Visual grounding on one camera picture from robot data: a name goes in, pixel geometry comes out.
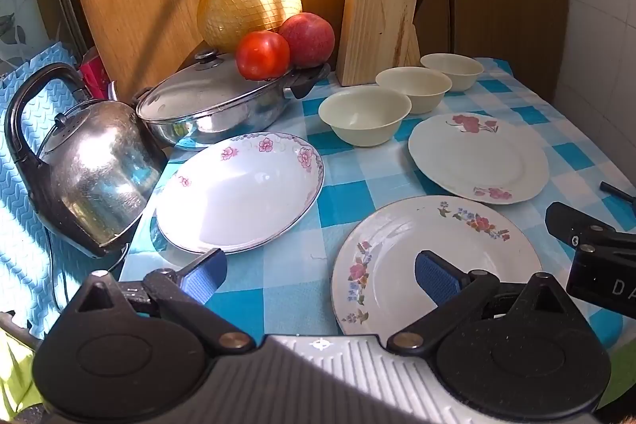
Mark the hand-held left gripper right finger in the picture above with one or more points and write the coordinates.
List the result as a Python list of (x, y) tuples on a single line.
[(437, 277)]

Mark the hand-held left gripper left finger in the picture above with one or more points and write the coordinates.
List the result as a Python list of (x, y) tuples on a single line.
[(204, 275)]

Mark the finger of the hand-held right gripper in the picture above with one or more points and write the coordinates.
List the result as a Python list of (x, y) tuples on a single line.
[(564, 218), (618, 193)]

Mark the plate with multicoloured flowers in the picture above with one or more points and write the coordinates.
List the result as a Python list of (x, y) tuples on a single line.
[(397, 230)]

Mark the deep plate pink flower rim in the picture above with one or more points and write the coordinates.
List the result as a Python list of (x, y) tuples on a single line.
[(238, 200)]

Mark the cream bowl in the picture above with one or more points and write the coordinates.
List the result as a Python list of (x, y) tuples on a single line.
[(362, 116), (422, 86), (457, 69)]

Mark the blue checked tablecloth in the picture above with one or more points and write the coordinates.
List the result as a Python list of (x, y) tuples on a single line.
[(278, 285)]

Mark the plate with red flowers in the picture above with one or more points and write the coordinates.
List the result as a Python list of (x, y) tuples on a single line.
[(472, 156)]

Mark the blue foam mat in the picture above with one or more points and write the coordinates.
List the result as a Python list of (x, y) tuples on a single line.
[(30, 265)]

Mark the glass pot lid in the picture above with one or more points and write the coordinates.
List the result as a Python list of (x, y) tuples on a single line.
[(198, 91)]

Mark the green cloth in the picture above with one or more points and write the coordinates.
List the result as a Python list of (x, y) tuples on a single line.
[(15, 374)]

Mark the red tomato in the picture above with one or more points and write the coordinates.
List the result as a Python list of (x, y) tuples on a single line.
[(262, 55)]

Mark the red box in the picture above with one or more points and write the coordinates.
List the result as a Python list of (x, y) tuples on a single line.
[(94, 71)]

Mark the red apple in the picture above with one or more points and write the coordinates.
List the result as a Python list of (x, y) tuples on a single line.
[(310, 39)]

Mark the wooden knife block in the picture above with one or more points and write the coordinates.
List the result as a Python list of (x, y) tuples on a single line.
[(372, 26)]

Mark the pomelo in yellow net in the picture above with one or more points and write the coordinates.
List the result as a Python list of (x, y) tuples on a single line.
[(243, 6)]

